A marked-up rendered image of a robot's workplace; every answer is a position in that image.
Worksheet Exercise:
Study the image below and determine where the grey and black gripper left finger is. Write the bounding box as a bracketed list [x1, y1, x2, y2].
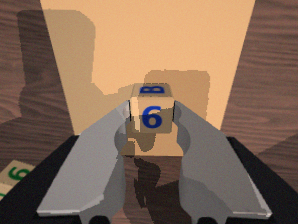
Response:
[0, 100, 131, 224]

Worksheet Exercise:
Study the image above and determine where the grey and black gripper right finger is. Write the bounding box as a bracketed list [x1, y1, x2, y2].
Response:
[172, 100, 298, 224]

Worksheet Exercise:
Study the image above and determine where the peach mat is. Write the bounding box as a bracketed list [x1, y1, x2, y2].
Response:
[40, 0, 255, 156]

